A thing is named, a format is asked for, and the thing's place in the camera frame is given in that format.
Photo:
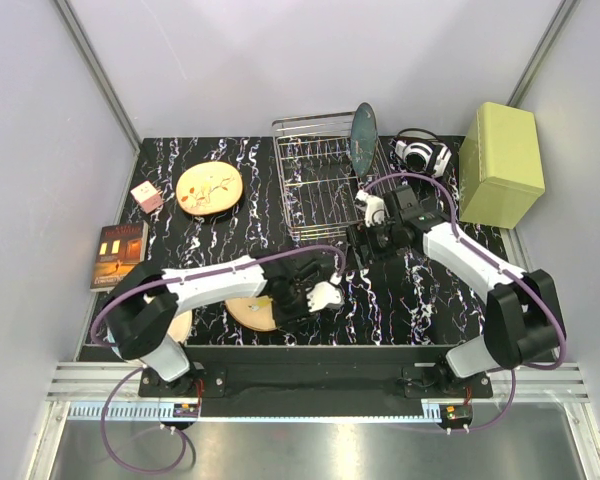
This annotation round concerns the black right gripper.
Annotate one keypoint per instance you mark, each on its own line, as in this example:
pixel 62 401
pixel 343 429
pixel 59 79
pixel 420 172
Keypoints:
pixel 364 235

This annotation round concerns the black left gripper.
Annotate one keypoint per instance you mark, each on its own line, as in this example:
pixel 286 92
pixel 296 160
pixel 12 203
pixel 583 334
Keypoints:
pixel 296 298

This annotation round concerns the beige leaf pattern plate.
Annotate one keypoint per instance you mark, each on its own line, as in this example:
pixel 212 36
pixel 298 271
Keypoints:
pixel 253 313

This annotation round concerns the blue glazed plate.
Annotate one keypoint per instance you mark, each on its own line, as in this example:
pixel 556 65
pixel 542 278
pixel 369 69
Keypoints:
pixel 363 138

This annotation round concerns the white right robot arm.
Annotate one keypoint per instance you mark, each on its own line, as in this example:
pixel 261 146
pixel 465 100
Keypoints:
pixel 522 319

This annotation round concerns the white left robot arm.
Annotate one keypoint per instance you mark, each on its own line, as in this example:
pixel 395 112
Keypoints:
pixel 134 323

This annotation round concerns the white black headphones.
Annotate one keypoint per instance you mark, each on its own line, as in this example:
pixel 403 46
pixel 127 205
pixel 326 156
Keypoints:
pixel 421 151

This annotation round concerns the cream plate with sprig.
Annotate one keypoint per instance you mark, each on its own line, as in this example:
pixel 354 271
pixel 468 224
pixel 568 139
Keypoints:
pixel 180 327

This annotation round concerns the yellow floral plate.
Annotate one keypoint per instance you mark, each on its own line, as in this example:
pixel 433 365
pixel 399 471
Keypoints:
pixel 209 188

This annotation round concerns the green rectangular box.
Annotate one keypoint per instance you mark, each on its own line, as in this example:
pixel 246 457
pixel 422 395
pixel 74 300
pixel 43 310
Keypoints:
pixel 500 167

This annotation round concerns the pink cube power adapter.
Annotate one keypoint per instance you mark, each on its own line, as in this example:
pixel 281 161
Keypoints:
pixel 147 196

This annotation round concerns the dark cover paperback book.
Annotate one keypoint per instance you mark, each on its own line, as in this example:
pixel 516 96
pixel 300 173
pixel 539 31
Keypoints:
pixel 120 248

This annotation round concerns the light blue plate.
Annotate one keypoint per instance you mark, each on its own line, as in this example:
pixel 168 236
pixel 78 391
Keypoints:
pixel 110 339

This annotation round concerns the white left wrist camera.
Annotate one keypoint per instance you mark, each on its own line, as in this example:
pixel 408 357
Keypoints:
pixel 325 295

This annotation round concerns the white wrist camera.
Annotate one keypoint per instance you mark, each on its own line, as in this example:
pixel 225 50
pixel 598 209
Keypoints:
pixel 374 208
pixel 325 295

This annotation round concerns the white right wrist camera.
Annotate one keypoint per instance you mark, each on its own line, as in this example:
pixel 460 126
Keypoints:
pixel 374 208

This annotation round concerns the metal wire dish rack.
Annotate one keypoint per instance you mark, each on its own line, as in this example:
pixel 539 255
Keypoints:
pixel 317 181

